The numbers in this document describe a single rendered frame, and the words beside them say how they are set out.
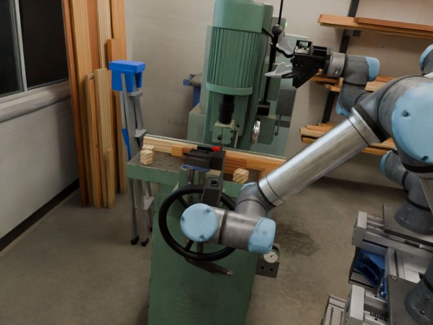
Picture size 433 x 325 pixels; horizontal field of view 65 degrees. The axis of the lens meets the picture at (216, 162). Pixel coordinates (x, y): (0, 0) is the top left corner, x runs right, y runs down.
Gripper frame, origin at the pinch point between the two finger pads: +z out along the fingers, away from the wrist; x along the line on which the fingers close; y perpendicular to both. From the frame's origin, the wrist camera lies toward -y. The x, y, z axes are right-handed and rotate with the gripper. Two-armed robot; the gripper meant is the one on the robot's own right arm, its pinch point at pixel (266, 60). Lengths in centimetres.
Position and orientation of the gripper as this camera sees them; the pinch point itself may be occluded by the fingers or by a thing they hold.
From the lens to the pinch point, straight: 121.4
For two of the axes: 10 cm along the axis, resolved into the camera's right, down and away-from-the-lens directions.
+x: -2.0, 8.4, -5.0
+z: -9.8, -1.7, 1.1
